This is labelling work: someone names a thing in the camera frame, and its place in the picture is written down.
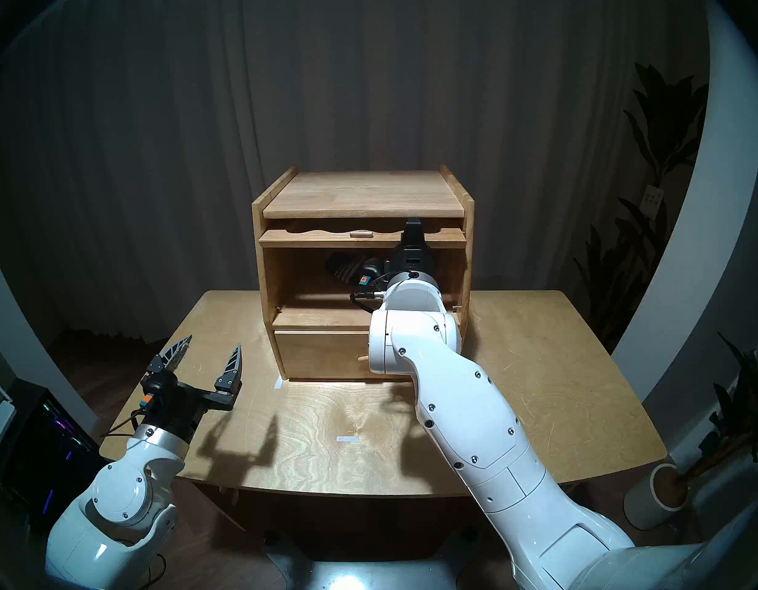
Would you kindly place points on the white plant tag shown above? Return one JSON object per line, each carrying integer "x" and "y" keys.
{"x": 652, "y": 201}

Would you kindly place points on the tall dark leafy plant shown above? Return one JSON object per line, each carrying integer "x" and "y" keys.
{"x": 661, "y": 121}

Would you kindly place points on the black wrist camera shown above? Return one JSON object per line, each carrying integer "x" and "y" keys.
{"x": 161, "y": 383}
{"x": 371, "y": 270}

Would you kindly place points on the wooden cabinet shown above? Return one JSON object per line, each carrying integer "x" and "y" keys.
{"x": 367, "y": 195}

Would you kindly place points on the black computer tower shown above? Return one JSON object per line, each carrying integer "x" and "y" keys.
{"x": 41, "y": 460}

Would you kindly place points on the white curved arch pillar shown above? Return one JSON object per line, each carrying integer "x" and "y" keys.
{"x": 704, "y": 226}
{"x": 23, "y": 349}

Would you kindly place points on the wooden sliding door panel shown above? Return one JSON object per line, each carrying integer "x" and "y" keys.
{"x": 317, "y": 238}

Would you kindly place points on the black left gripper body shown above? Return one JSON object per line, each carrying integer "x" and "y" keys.
{"x": 188, "y": 407}

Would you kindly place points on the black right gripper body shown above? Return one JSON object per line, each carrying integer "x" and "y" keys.
{"x": 413, "y": 260}

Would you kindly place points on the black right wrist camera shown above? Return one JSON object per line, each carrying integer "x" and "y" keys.
{"x": 371, "y": 270}

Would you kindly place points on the grey curtain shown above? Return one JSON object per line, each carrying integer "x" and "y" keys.
{"x": 170, "y": 134}

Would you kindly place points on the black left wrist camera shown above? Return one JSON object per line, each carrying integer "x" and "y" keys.
{"x": 161, "y": 383}

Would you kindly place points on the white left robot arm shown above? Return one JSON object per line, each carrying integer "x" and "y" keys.
{"x": 115, "y": 503}

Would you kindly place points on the plant in white pot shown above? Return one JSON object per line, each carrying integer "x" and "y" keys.
{"x": 646, "y": 503}

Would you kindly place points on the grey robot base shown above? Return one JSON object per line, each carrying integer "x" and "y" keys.
{"x": 367, "y": 576}

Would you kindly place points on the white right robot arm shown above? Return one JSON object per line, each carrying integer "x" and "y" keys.
{"x": 465, "y": 410}

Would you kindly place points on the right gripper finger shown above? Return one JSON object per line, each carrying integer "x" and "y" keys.
{"x": 414, "y": 232}

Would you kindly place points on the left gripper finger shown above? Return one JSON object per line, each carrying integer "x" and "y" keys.
{"x": 175, "y": 352}
{"x": 233, "y": 364}

